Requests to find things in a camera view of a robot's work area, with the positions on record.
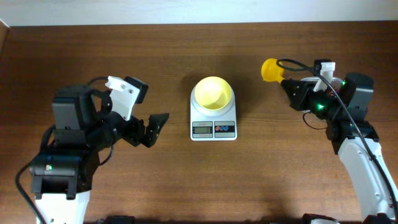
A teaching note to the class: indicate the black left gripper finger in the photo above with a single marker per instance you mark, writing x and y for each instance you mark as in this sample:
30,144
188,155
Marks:
145,139
156,123

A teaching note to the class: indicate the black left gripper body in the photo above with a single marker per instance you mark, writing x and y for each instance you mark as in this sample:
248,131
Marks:
114,129

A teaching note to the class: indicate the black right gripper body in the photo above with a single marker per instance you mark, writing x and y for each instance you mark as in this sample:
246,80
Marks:
318,102

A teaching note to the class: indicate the yellow plastic measuring scoop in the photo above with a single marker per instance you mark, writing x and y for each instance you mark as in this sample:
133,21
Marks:
271,72

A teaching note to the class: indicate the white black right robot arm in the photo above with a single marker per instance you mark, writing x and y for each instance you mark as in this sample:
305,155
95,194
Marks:
354,140

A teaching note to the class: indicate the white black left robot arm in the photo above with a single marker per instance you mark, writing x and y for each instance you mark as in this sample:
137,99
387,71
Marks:
62,172

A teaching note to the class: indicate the white digital kitchen scale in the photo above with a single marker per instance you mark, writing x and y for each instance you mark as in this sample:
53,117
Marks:
213,125

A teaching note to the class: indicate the yellow plastic bowl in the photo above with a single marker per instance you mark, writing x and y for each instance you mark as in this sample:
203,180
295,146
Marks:
213,93

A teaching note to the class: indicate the clear plastic container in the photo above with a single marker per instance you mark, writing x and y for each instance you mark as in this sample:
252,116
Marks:
335,82

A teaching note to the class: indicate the red beans in container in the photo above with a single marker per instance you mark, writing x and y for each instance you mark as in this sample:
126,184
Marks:
332,92

